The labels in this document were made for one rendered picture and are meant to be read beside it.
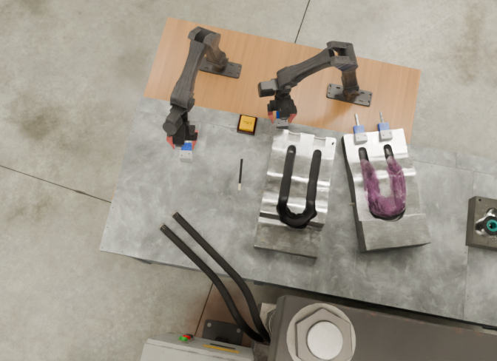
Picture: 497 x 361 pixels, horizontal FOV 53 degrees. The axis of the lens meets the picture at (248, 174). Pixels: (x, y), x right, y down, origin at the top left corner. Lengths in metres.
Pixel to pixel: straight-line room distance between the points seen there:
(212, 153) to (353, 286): 0.81
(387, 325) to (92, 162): 2.47
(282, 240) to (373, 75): 0.87
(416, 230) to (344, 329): 1.29
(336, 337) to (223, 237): 1.32
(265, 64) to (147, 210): 0.84
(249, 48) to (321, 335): 1.74
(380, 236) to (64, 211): 1.85
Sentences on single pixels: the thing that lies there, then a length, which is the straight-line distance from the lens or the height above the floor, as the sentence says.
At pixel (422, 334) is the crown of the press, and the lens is 0.92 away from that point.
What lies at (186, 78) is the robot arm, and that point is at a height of 1.20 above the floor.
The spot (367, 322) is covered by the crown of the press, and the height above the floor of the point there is 2.01.
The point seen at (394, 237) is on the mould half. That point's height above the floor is 0.91.
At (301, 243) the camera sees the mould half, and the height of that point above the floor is 0.86.
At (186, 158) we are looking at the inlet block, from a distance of 2.12.
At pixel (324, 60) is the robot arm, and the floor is 1.21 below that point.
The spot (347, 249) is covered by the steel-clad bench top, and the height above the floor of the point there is 0.80.
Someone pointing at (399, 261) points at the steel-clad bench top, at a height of 0.80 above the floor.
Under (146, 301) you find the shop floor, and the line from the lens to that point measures 2.92.
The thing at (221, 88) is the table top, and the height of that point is 0.80.
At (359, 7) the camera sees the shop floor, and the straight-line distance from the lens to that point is 3.52.
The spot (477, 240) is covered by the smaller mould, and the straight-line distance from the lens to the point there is 2.22.
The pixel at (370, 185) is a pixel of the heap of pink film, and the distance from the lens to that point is 2.07.
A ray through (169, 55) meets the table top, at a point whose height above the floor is 0.80.
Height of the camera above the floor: 2.87
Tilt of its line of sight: 75 degrees down
